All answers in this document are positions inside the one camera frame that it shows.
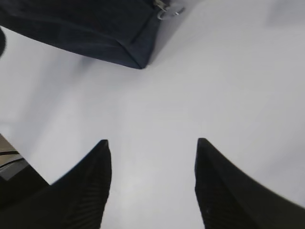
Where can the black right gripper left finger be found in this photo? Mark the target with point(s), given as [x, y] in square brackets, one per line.
[75, 201]

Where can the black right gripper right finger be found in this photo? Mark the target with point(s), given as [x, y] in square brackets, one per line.
[230, 199]

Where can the navy blue fabric lunch bag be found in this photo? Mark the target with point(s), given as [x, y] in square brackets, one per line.
[118, 31]

